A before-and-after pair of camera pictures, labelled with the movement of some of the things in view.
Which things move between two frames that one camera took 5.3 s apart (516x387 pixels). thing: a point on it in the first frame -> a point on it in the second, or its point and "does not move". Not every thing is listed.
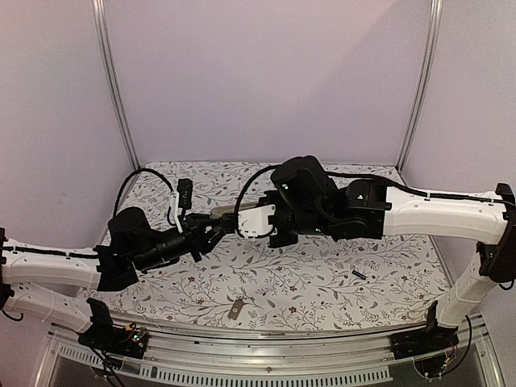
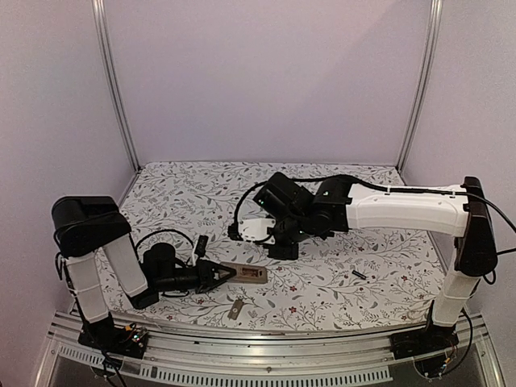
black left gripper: x=198 y=241 -> x=206 y=281
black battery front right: x=359 y=274 does not move
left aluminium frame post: x=109 y=58 does not move
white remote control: x=218 y=211 -> x=248 y=273
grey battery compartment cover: x=235 y=310 does not move
